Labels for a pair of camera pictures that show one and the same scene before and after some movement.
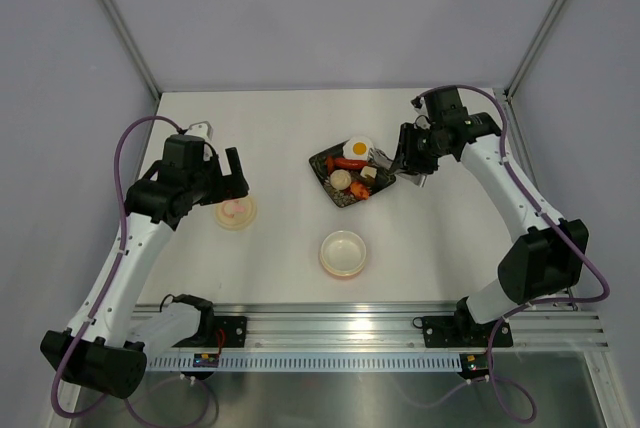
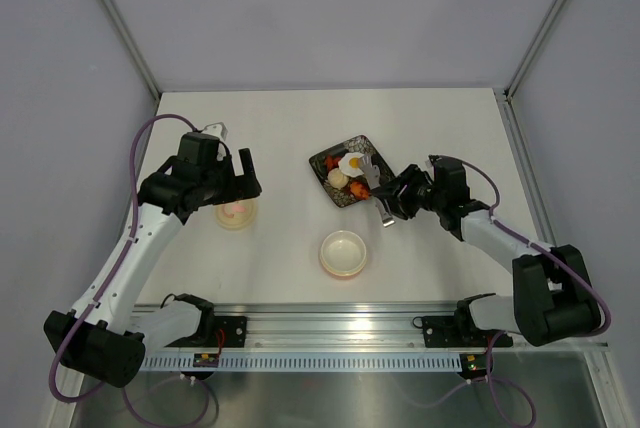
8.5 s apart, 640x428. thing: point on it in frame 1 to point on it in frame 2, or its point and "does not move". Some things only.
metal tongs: (383, 160) to (372, 174)
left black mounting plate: (234, 332) does not move
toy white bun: (340, 179) does not move
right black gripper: (407, 160) to (400, 203)
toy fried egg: (357, 148) to (350, 164)
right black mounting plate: (454, 331) does not move
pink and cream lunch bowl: (343, 252) does not move
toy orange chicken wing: (359, 190) does not move
